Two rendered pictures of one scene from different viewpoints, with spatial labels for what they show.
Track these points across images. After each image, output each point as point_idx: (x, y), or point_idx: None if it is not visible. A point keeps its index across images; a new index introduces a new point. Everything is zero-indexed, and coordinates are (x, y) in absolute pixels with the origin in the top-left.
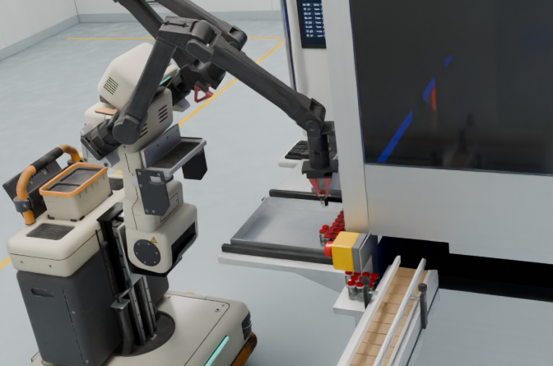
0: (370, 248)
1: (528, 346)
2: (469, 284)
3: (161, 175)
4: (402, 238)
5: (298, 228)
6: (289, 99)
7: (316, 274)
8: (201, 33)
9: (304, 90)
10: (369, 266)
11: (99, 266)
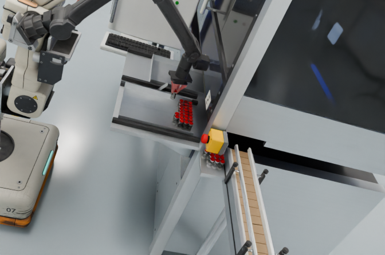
0: None
1: (276, 189)
2: (260, 160)
3: (63, 59)
4: None
5: (152, 108)
6: (189, 38)
7: (176, 145)
8: None
9: (119, 2)
10: None
11: None
